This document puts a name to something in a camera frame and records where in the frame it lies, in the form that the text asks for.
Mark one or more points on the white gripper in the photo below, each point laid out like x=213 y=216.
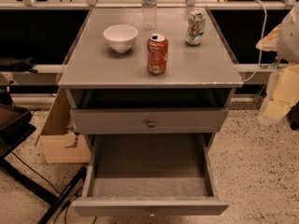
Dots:
x=290 y=39

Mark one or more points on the grey drawer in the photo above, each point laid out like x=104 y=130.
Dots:
x=153 y=120
x=149 y=175

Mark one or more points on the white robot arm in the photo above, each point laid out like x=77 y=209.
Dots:
x=288 y=37

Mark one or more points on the grey top drawer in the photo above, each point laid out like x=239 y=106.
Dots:
x=153 y=120

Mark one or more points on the grey drawer cabinet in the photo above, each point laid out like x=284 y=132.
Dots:
x=97 y=77

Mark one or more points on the white green soda can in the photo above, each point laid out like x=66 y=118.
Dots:
x=196 y=27

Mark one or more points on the orange soda can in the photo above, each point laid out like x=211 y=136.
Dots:
x=157 y=54

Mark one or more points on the clear plastic water bottle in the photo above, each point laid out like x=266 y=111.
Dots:
x=149 y=10

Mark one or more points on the white ceramic bowl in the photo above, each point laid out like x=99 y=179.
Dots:
x=120 y=38

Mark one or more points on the cardboard box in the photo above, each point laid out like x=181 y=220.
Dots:
x=60 y=142

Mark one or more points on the black stand base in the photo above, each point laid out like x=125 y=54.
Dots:
x=53 y=200

